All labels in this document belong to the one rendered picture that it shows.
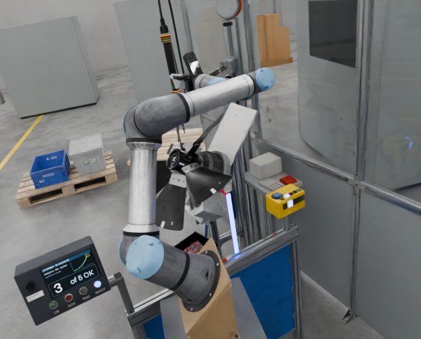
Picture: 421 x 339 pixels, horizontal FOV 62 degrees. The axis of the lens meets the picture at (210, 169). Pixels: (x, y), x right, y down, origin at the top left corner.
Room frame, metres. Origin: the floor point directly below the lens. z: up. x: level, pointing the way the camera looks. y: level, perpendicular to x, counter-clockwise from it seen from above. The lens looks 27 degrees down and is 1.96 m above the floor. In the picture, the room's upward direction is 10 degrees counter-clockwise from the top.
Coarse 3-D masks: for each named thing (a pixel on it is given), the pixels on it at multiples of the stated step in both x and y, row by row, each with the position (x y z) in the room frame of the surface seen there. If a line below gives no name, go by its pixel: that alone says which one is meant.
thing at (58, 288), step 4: (56, 280) 0.92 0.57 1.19; (60, 280) 0.92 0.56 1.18; (52, 284) 0.91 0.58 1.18; (56, 284) 0.91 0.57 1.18; (60, 284) 0.92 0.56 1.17; (64, 284) 0.92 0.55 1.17; (52, 288) 0.91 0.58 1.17; (56, 288) 0.91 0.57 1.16; (60, 288) 0.91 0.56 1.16; (64, 288) 0.92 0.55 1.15; (52, 292) 0.90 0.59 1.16; (56, 292) 0.90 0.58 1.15; (60, 292) 0.91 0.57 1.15; (64, 292) 0.91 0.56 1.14; (52, 296) 0.90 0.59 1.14
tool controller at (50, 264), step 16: (80, 240) 1.06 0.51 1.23; (48, 256) 0.98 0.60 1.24; (64, 256) 0.96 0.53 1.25; (80, 256) 0.97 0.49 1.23; (96, 256) 0.99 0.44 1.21; (16, 272) 0.92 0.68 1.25; (32, 272) 0.91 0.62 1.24; (48, 272) 0.92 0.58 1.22; (64, 272) 0.93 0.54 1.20; (80, 272) 0.95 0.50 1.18; (96, 272) 0.96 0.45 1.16; (32, 288) 0.88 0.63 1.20; (48, 288) 0.90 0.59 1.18; (80, 288) 0.93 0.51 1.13; (96, 288) 0.94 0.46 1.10; (32, 304) 0.87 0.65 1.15; (48, 304) 0.88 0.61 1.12; (64, 304) 0.90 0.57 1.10; (80, 304) 0.91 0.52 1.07
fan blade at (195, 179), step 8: (200, 168) 1.57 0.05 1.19; (192, 176) 1.51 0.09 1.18; (200, 176) 1.50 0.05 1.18; (208, 176) 1.48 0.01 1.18; (216, 176) 1.47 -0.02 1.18; (224, 176) 1.45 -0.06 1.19; (192, 184) 1.46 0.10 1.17; (200, 184) 1.44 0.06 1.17; (208, 184) 1.42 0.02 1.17; (216, 184) 1.41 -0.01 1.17; (224, 184) 1.39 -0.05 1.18; (192, 192) 1.41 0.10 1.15; (200, 192) 1.39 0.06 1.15; (208, 192) 1.38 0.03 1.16; (192, 200) 1.37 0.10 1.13; (200, 200) 1.35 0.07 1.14
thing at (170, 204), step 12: (168, 192) 1.59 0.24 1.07; (180, 192) 1.58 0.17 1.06; (156, 204) 1.58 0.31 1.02; (168, 204) 1.55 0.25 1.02; (180, 204) 1.55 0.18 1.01; (156, 216) 1.54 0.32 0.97; (168, 216) 1.52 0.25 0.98; (180, 216) 1.50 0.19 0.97; (168, 228) 1.48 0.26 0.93; (180, 228) 1.46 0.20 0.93
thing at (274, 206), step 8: (288, 184) 1.47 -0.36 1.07; (272, 192) 1.42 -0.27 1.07; (280, 192) 1.41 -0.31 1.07; (288, 192) 1.40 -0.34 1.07; (304, 192) 1.39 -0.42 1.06; (272, 200) 1.36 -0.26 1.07; (280, 200) 1.34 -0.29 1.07; (288, 200) 1.35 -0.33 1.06; (304, 200) 1.39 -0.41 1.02; (272, 208) 1.36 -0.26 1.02; (280, 208) 1.33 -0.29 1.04; (288, 208) 1.34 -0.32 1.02; (296, 208) 1.36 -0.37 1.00; (280, 216) 1.33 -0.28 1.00
